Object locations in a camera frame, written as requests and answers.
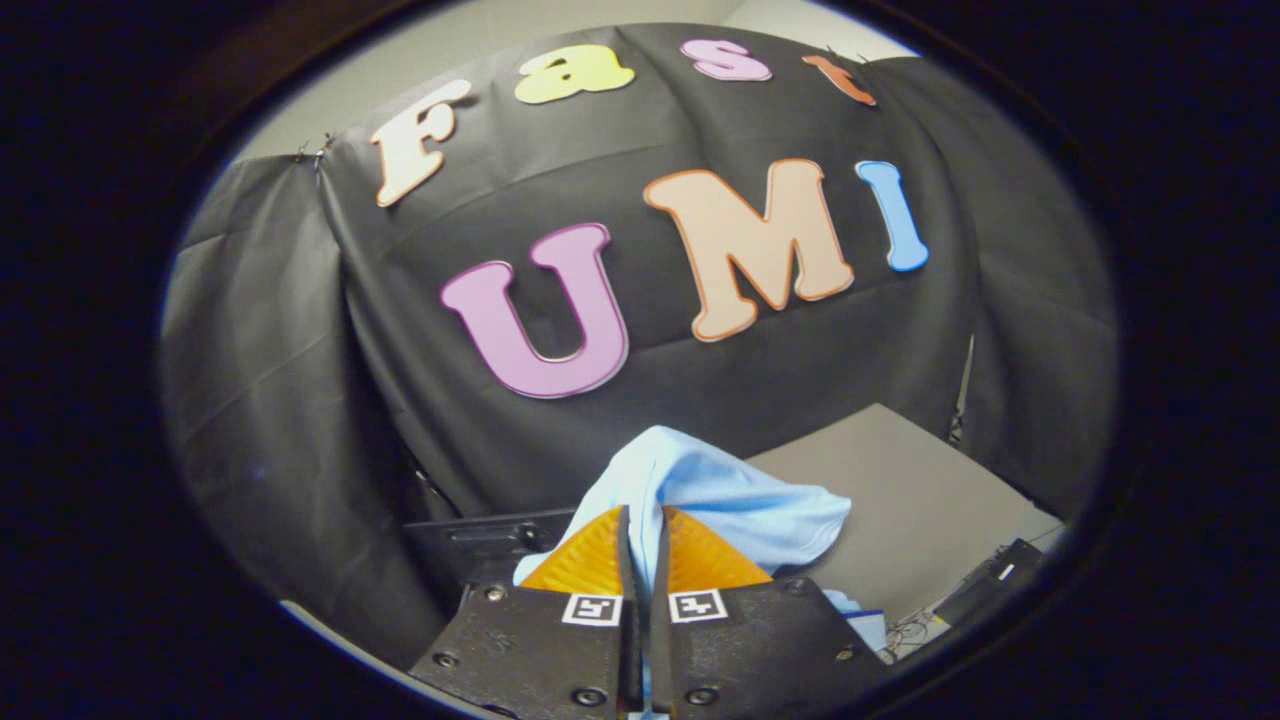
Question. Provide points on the black backdrop cloth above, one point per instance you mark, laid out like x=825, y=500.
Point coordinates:
x=300, y=400

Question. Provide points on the light blue shirt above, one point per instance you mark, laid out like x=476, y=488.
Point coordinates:
x=720, y=490

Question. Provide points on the black box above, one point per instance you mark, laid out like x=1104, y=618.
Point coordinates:
x=985, y=585

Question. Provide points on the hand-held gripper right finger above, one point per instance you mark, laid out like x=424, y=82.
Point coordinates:
x=760, y=650

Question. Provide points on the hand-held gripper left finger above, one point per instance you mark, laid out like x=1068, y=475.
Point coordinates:
x=530, y=650

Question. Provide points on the beige cabinet with grey top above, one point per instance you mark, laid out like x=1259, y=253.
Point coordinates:
x=920, y=490

